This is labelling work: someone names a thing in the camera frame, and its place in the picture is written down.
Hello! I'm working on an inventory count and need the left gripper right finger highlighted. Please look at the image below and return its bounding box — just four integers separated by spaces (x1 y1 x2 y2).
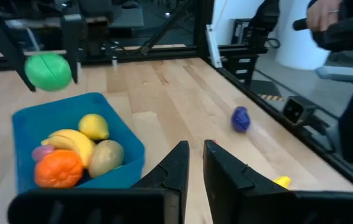
203 139 295 224

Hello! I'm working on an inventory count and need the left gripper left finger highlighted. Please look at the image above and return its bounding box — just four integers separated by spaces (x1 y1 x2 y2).
132 141 191 224

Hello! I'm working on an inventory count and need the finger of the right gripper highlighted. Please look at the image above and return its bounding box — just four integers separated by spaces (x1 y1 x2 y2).
61 15 82 84
0 12 37 93

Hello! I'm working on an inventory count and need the green toy apple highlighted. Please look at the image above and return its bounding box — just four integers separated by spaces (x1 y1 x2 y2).
24 53 73 93

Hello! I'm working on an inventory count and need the purple toy eggplant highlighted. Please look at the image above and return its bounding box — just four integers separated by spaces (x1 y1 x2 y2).
231 106 252 133

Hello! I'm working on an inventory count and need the beige toy potato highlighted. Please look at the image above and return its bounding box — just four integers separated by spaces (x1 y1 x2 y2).
88 139 125 179

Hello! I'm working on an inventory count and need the teal plastic tupperware container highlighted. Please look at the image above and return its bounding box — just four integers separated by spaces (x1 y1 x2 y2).
11 92 146 194

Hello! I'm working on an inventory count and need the yellow toy lemon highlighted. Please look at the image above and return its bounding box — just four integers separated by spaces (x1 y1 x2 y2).
78 113 110 141

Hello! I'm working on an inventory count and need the yellow toy banana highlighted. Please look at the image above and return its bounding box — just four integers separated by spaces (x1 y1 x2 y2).
41 129 96 169

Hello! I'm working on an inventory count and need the pink toy onion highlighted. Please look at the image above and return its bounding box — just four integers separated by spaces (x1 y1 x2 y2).
31 144 55 163

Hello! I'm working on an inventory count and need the orange toy tangerine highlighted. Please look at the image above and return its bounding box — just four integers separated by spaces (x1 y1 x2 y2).
34 149 84 189

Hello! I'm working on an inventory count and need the small yellow toy chili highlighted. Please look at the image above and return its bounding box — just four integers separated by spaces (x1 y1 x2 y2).
272 175 292 190

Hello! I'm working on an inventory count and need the person's hand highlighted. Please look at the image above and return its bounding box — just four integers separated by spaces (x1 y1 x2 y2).
306 0 342 32

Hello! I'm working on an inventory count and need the small black camera box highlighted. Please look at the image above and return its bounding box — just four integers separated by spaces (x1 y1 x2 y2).
281 95 319 125

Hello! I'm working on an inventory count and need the silver metal bracket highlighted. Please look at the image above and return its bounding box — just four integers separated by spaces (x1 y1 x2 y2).
205 24 223 68

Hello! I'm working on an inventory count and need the black teleoperation handle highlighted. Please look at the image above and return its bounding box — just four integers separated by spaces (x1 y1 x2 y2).
293 0 353 53

